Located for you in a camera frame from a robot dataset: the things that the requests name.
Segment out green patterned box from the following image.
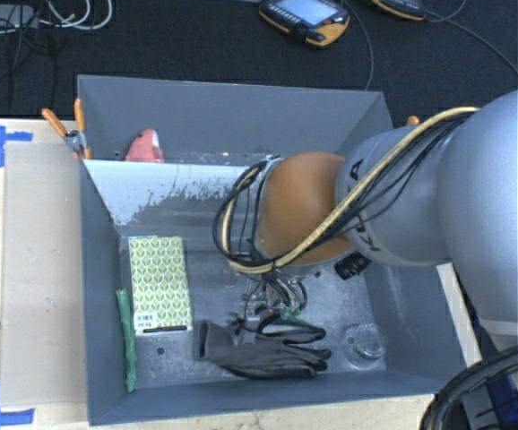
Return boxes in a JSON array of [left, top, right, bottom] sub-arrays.
[[127, 235, 194, 337]]

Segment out dark grey work glove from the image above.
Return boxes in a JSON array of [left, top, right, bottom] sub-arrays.
[[196, 313, 333, 381]]

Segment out green long flat block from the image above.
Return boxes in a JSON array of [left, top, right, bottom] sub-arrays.
[[115, 288, 139, 394]]

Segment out clear glass cup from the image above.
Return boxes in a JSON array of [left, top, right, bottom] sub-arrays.
[[341, 322, 388, 371]]

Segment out grey metal bin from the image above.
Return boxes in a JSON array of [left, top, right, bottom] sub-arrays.
[[75, 73, 467, 426]]

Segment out pale wood flat board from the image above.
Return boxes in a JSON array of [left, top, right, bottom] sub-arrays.
[[0, 140, 87, 409]]

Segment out black cylinder on white bracket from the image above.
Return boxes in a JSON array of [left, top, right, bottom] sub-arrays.
[[332, 251, 373, 282]]

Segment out pink toy fish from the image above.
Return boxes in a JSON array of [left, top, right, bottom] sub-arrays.
[[124, 127, 167, 165]]

